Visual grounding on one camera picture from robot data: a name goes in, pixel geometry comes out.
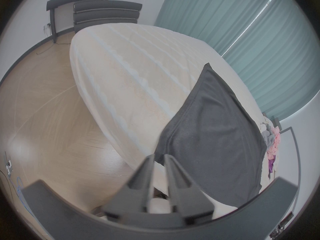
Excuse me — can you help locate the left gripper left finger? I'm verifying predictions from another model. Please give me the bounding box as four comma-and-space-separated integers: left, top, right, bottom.
102, 154, 155, 222

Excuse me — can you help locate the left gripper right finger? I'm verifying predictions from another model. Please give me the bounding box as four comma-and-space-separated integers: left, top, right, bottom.
164, 154, 215, 225

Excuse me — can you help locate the black T-shirt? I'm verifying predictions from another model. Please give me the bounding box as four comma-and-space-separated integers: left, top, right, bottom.
154, 63, 267, 208

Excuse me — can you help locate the pile of clothes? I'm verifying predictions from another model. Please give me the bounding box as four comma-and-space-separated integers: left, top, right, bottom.
260, 123, 282, 181

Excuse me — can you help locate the bed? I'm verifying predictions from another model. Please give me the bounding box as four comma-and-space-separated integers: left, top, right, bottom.
69, 23, 299, 209

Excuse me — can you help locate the grey bedside table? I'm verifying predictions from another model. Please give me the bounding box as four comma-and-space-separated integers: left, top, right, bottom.
262, 113, 282, 131

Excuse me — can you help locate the blue-green curtain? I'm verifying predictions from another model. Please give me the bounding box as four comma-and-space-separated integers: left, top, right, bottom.
154, 0, 279, 57
221, 0, 320, 121

